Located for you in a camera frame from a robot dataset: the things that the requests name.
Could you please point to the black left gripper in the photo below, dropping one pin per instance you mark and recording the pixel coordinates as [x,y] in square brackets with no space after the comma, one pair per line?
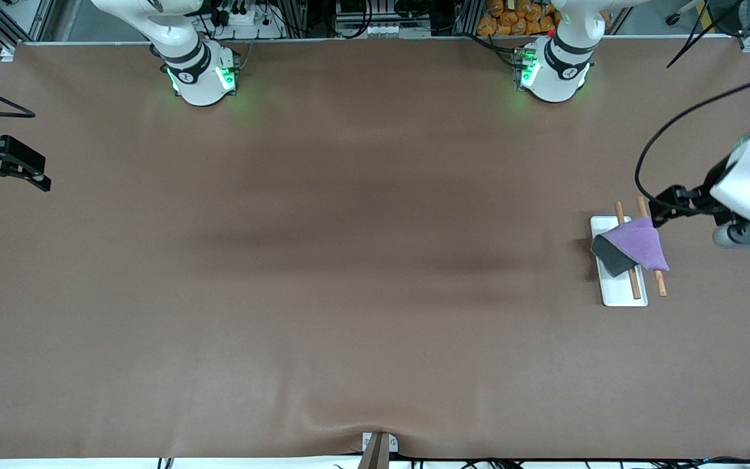
[713,180]

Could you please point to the grey and purple towel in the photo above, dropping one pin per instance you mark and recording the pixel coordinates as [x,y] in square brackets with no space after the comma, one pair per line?
[638,244]

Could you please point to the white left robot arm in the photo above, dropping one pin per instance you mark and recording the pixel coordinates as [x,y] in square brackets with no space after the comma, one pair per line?
[554,75]

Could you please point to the white rack with wooden rods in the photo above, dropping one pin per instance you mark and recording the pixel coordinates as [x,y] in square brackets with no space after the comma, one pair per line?
[619,290]

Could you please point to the pile of orange objects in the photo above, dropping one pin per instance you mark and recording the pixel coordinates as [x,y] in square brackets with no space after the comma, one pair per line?
[515,18]

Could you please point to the brown table cover mat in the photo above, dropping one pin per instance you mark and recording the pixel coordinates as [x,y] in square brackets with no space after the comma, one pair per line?
[375,339]

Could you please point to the white connector block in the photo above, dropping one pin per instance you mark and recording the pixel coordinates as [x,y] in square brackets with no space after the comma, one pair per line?
[394,30]

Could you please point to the metal table clamp bracket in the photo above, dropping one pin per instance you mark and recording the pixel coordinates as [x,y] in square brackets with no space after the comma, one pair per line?
[378,448]

